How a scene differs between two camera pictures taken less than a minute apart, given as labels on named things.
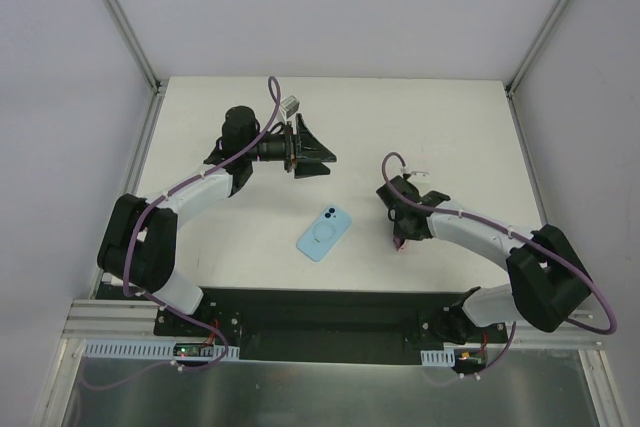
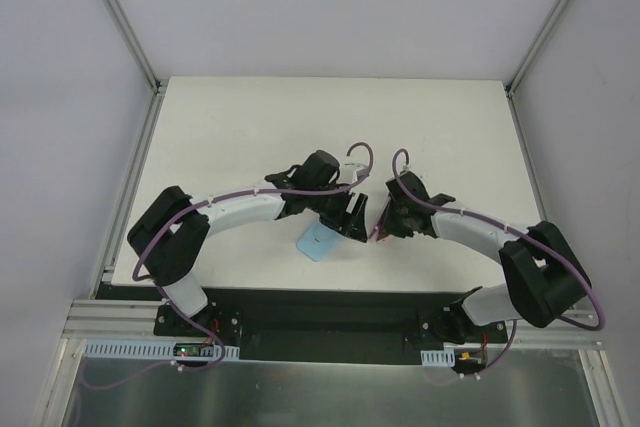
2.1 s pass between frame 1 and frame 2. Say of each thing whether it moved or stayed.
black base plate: stayed
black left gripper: moved
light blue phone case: stayed
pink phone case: moved
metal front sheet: stayed
